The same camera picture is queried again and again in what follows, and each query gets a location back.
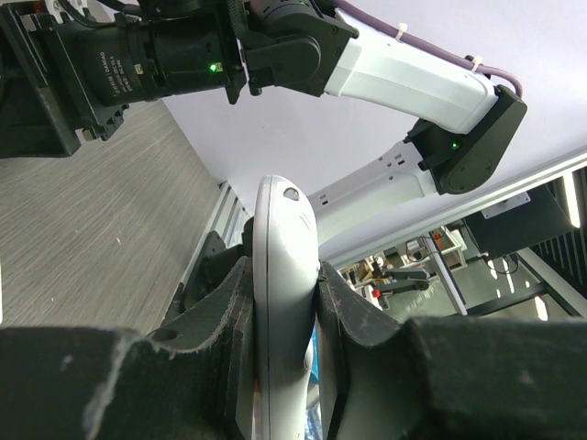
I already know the background workshop equipment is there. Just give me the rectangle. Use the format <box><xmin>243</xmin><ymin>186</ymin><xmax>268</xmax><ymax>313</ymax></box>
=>
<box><xmin>339</xmin><ymin>169</ymin><xmax>586</xmax><ymax>322</ymax></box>

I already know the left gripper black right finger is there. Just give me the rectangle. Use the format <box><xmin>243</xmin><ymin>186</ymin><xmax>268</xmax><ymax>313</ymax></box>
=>
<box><xmin>314</xmin><ymin>263</ymin><xmax>586</xmax><ymax>439</ymax></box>

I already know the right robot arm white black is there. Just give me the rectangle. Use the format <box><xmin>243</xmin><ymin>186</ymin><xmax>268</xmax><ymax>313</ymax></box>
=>
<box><xmin>1</xmin><ymin>1</ymin><xmax>527</xmax><ymax>250</ymax></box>

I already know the white remote control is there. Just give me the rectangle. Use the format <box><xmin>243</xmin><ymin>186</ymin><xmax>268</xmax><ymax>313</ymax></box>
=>
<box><xmin>252</xmin><ymin>175</ymin><xmax>320</xmax><ymax>439</ymax></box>

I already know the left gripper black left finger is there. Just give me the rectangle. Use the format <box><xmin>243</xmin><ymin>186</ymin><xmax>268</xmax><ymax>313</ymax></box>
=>
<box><xmin>1</xmin><ymin>258</ymin><xmax>255</xmax><ymax>439</ymax></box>

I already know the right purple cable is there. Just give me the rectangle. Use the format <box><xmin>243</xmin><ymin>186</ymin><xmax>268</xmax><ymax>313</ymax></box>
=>
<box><xmin>332</xmin><ymin>0</ymin><xmax>525</xmax><ymax>100</ymax></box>

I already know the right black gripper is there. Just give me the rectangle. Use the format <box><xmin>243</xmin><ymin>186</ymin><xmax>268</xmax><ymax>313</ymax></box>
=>
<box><xmin>0</xmin><ymin>0</ymin><xmax>157</xmax><ymax>160</ymax></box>

